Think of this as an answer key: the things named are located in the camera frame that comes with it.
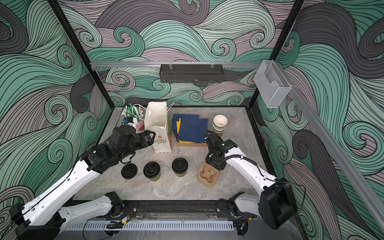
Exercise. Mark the clear acrylic wall holder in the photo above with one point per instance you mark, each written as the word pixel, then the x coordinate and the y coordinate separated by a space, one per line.
pixel 272 83

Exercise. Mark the brown pulp cup carrier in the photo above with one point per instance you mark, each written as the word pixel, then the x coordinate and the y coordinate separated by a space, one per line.
pixel 208 175

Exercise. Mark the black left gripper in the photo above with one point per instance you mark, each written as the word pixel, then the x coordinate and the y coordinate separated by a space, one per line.
pixel 150 140

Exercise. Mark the pink straw holder cup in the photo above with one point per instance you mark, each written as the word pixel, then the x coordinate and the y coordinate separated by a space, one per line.
pixel 140 126

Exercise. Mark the white paper takeout bag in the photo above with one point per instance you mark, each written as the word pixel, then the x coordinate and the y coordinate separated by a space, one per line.
pixel 157 120

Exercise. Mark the black coffee cup lid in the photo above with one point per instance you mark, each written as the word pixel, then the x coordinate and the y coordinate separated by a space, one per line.
pixel 129 171

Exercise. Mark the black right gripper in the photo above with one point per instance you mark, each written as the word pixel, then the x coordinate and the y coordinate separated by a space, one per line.
pixel 208 159

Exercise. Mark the bundle of wrapped straws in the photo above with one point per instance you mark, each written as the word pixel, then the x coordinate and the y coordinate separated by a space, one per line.
pixel 135 111

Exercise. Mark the black wall-mounted tray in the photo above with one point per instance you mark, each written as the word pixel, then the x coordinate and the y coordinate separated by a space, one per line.
pixel 197 74

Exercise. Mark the green paper coffee cup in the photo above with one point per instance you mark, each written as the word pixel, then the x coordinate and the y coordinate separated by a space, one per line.
pixel 180 174

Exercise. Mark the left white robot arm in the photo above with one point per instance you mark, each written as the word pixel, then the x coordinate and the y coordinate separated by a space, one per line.
pixel 45 217

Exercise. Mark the dark blue napkin stack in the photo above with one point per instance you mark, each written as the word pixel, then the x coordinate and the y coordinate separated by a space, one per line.
pixel 189 128

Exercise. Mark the black enclosure corner post left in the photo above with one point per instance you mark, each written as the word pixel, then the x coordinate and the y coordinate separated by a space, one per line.
pixel 78 47

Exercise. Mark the grey aluminium rail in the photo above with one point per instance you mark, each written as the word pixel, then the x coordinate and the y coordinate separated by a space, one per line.
pixel 134 64

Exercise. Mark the black enclosure corner post right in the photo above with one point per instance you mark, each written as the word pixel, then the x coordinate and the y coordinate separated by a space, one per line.
pixel 287 27

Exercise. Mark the stack of paper cups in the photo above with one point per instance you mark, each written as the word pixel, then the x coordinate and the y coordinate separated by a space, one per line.
pixel 220 124

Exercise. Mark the black enclosure corner post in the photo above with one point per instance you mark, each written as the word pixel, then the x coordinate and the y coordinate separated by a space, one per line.
pixel 78 47
pixel 287 27

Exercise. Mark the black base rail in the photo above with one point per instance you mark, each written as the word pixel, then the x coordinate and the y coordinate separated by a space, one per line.
pixel 217 207

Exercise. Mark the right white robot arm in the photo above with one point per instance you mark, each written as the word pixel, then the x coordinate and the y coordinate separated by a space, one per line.
pixel 274 203

